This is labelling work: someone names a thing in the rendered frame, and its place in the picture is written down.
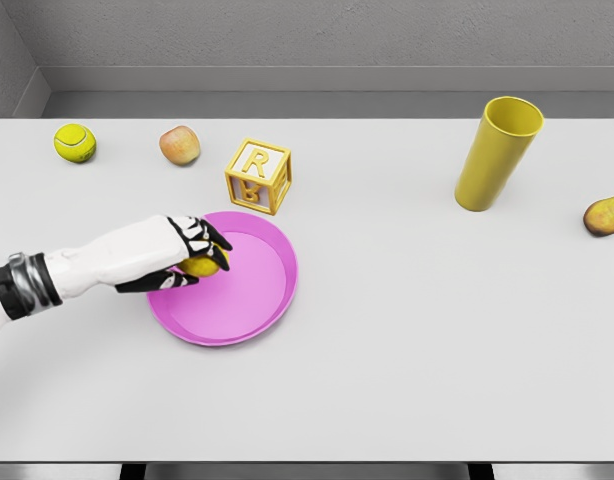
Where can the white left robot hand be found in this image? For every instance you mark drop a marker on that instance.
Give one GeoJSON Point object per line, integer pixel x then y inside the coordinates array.
{"type": "Point", "coordinates": [147, 245]}

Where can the yellow lemon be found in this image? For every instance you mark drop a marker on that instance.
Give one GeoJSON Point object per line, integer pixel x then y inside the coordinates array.
{"type": "Point", "coordinates": [203, 266]}

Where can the pink round plate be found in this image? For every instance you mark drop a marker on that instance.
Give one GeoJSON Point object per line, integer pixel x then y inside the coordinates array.
{"type": "Point", "coordinates": [237, 287]}

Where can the red yellow apple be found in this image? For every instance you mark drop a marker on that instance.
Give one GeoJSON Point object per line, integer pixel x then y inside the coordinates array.
{"type": "Point", "coordinates": [179, 145]}

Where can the yellow tennis ball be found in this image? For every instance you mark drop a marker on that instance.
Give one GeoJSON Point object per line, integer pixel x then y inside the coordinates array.
{"type": "Point", "coordinates": [75, 143]}

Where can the yellow letter block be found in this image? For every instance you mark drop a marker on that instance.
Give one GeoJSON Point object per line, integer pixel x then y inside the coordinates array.
{"type": "Point", "coordinates": [257, 176]}

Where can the tall yellow cup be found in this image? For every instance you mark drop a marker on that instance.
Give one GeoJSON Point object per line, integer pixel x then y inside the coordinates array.
{"type": "Point", "coordinates": [494, 155]}

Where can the brown yellow pear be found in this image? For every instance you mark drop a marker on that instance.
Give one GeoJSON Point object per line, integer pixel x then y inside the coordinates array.
{"type": "Point", "coordinates": [606, 215]}

